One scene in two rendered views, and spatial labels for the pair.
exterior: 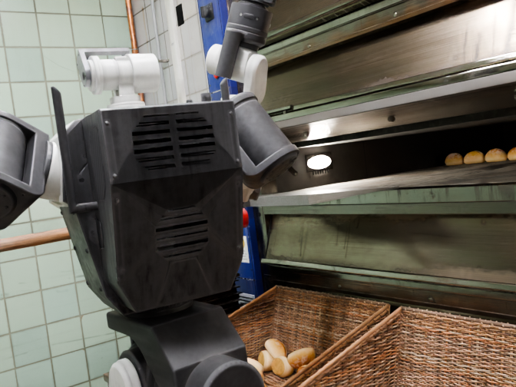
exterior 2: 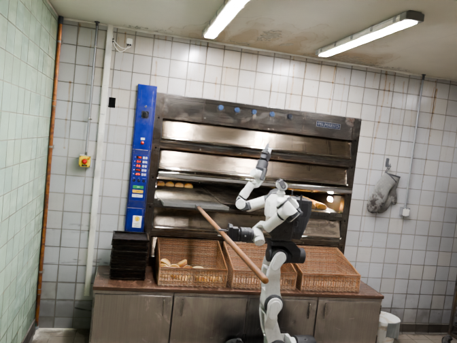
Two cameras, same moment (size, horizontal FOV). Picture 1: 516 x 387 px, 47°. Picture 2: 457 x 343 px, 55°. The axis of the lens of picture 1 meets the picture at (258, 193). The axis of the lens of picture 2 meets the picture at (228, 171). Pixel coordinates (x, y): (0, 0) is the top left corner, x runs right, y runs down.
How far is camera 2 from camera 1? 3.30 m
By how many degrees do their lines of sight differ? 68
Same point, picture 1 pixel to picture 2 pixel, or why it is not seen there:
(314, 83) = (199, 162)
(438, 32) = (251, 163)
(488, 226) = (252, 217)
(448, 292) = not seen: hidden behind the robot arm
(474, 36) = not seen: hidden behind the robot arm
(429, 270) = not seen: hidden behind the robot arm
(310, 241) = (180, 219)
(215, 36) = (146, 126)
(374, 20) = (231, 152)
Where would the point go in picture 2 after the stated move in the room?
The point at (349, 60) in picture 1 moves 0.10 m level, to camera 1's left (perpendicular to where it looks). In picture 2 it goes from (216, 160) to (211, 160)
